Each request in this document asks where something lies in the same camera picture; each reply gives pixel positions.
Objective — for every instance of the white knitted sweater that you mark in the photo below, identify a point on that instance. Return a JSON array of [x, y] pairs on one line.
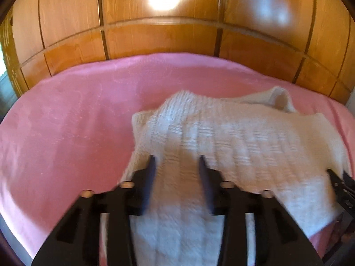
[[235, 149]]

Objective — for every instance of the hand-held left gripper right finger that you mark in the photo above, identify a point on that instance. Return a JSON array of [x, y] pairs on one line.
[[208, 188]]

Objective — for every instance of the wooden wardrobe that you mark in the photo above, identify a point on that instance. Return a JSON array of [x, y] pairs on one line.
[[166, 41]]

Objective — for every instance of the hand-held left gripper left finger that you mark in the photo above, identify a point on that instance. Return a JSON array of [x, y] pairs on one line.
[[146, 188]]

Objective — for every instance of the pink blanket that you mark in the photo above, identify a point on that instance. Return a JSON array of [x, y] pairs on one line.
[[69, 122]]

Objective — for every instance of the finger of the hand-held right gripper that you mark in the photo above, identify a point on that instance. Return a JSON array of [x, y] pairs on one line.
[[350, 184], [338, 189]]

